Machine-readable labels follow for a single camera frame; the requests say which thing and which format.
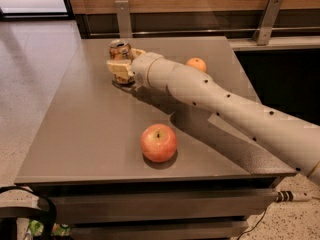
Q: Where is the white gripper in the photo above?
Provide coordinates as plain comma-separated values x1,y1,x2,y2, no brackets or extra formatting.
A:
106,48,164,89

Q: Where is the orange soda can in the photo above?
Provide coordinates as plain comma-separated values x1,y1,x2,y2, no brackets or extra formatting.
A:
107,39,133,85

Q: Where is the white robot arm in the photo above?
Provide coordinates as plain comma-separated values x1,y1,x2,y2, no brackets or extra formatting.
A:
107,47,320,184

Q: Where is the orange fruit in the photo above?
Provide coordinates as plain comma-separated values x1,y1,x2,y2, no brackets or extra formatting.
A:
186,57,207,73

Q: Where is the red apple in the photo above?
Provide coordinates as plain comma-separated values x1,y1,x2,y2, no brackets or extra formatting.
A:
140,124,178,163

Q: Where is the grey table drawer unit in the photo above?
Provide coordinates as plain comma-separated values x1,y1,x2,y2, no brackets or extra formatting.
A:
16,40,292,240

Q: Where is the green packet on floor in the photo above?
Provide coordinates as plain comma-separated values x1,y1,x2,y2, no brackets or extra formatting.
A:
25,218,72,239

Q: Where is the left metal bracket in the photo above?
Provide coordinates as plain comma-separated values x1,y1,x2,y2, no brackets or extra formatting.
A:
115,0,133,38

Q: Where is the metal bracket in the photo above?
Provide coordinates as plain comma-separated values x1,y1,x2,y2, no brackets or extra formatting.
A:
115,0,133,38
253,0,283,46

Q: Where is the right metal bracket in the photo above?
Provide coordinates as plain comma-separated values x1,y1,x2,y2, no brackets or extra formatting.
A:
253,0,283,46

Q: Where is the horizontal metal rail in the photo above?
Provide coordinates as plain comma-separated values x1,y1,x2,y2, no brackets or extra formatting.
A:
89,26,320,38

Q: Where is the striped white cable plug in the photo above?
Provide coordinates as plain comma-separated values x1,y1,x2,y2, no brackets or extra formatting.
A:
275,191,312,202

